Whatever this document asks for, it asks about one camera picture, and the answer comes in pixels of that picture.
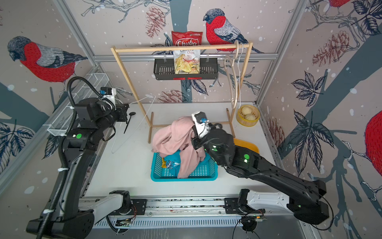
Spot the pink-grey t-shirt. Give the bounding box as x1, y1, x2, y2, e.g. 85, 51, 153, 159
152, 117, 206, 174

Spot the teal t-shirt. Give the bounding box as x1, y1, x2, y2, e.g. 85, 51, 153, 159
164, 150, 211, 178

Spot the white hanger of pink shirt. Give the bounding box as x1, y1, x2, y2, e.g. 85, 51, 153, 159
111, 95, 157, 154

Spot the wooden ring hanger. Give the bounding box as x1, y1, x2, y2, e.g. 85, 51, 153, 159
224, 53, 240, 110

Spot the white wire hanger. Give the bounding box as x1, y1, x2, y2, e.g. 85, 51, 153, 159
235, 41, 244, 101

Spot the yellow t-shirt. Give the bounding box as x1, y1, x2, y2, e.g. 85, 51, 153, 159
161, 158, 167, 168

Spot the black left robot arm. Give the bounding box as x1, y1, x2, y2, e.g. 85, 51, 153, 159
26, 77, 129, 239

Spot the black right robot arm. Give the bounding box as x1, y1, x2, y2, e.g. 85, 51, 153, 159
192, 123, 334, 228

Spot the teal plastic laundry basket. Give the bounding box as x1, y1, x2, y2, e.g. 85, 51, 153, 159
151, 152, 218, 182

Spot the yellow plastic tray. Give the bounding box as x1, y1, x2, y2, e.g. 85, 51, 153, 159
234, 138, 260, 154

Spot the yellow bowl with buns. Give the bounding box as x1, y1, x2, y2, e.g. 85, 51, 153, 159
236, 105, 261, 127

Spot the wooden clothes rack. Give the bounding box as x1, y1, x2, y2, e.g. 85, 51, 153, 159
111, 41, 253, 143

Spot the red Chuba chips bag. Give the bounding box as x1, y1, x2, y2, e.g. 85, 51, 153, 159
172, 31, 203, 74

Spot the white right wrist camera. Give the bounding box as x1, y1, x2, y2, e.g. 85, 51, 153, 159
192, 111, 210, 138

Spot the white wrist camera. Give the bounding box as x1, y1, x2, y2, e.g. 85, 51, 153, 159
100, 87, 116, 106
192, 111, 210, 138

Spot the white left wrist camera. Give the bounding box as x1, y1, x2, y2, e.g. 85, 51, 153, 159
100, 87, 116, 106

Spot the black wall basket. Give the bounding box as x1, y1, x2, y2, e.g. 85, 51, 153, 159
154, 58, 218, 80

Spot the white wire wall shelf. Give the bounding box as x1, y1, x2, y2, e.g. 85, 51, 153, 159
44, 73, 109, 136

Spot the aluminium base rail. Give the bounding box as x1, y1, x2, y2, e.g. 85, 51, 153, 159
79, 193, 295, 232

